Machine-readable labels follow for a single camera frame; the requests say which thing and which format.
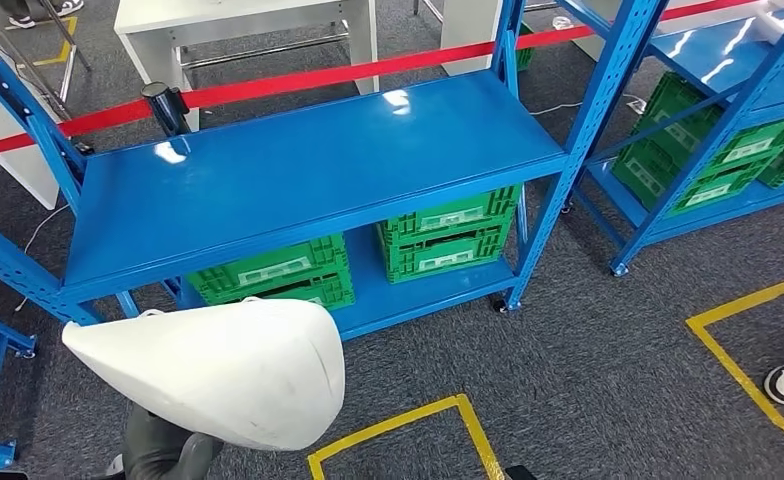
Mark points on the small white round object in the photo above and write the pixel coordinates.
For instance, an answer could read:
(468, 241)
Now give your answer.
(562, 23)

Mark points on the white cabinet panel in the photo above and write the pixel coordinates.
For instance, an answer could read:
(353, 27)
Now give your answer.
(8, 152)

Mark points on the stainless steel table frame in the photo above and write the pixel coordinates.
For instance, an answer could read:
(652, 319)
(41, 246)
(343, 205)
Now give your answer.
(65, 33)
(428, 6)

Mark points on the red barrier belt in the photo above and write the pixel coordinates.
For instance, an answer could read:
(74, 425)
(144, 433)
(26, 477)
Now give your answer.
(299, 81)

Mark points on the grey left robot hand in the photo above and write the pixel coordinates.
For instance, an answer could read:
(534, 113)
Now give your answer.
(160, 454)

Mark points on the black stanchion post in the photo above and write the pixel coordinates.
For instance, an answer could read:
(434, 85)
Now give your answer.
(165, 109)

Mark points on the white plastic shell part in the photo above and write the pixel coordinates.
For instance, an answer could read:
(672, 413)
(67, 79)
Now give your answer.
(220, 371)

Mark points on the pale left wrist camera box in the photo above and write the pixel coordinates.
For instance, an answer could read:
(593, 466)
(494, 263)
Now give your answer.
(4, 476)

